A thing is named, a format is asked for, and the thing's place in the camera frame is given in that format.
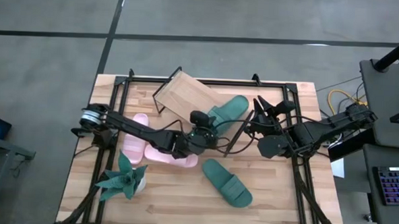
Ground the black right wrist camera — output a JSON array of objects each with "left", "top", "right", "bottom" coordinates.
[{"left": 275, "top": 100, "right": 297, "bottom": 115}]

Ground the black flat box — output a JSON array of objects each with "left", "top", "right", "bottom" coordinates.
[{"left": 327, "top": 125, "right": 377, "bottom": 164}]

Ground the black metal table frame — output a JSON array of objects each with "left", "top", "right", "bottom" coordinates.
[{"left": 55, "top": 65, "right": 352, "bottom": 224}]

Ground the white paper sheet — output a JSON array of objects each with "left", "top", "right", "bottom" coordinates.
[{"left": 330, "top": 157, "right": 346, "bottom": 179}]

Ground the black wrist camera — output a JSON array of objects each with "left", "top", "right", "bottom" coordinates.
[
  {"left": 275, "top": 100, "right": 297, "bottom": 115},
  {"left": 189, "top": 109, "right": 214, "bottom": 130}
]

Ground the pink rubber slide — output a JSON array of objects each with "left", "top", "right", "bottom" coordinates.
[
  {"left": 121, "top": 112, "right": 151, "bottom": 166},
  {"left": 143, "top": 143, "right": 200, "bottom": 169}
]

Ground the backlit black keyboard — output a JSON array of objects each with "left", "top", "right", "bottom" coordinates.
[{"left": 370, "top": 165, "right": 399, "bottom": 206}]

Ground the yellow cable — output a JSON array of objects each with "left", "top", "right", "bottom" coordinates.
[{"left": 326, "top": 88, "right": 369, "bottom": 117}]

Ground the green rubber slide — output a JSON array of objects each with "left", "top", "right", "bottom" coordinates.
[
  {"left": 200, "top": 158, "right": 255, "bottom": 209},
  {"left": 204, "top": 93, "right": 251, "bottom": 138}
]

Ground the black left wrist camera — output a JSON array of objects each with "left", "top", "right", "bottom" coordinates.
[{"left": 189, "top": 109, "right": 214, "bottom": 130}]

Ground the green artificial plant white pot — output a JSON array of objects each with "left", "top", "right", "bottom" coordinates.
[{"left": 94, "top": 149, "right": 149, "bottom": 204}]

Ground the grey metal stand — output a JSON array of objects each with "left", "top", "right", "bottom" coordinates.
[{"left": 0, "top": 133, "right": 37, "bottom": 224}]

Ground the wooden shelf black metal frame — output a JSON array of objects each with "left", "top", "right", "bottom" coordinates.
[{"left": 149, "top": 65, "right": 258, "bottom": 159}]

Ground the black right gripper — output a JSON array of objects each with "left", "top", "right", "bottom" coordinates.
[{"left": 247, "top": 94, "right": 285, "bottom": 136}]

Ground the black round pole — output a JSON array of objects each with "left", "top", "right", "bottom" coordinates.
[{"left": 372, "top": 28, "right": 399, "bottom": 74}]

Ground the grey desk with keyboard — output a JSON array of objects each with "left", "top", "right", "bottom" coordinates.
[{"left": 359, "top": 143, "right": 399, "bottom": 224}]

